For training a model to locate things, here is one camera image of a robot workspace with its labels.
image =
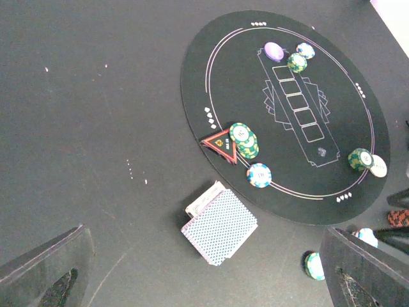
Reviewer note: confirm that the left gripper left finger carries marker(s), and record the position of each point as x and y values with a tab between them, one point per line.
55	273

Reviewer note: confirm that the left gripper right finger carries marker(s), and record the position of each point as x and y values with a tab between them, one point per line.
358	274

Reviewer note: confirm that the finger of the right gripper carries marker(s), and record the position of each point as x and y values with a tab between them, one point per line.
394	237
399	199

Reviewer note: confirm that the orange black chip stack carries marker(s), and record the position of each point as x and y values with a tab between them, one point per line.
398	218

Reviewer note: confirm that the blue white chip stack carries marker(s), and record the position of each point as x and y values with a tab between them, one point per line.
366	235

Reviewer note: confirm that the white dealer button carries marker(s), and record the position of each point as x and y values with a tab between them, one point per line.
379	167

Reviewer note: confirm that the green chip stack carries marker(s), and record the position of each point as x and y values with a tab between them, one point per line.
313	266

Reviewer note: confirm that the green chips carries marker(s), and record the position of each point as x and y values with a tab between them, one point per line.
296	62
246	141
360	159

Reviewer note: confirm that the blue chips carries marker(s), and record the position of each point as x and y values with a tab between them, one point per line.
306	50
259	175

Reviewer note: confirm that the purple round blind button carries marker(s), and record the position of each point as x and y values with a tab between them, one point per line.
274	51

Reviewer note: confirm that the round black poker mat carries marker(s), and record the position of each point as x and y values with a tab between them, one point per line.
306	123

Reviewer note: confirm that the blue playing card deck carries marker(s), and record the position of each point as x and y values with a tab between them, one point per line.
220	228

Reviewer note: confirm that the white card box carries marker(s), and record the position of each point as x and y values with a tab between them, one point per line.
197	206

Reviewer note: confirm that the red triangle all-in marker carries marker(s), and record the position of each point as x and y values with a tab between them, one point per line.
222	144

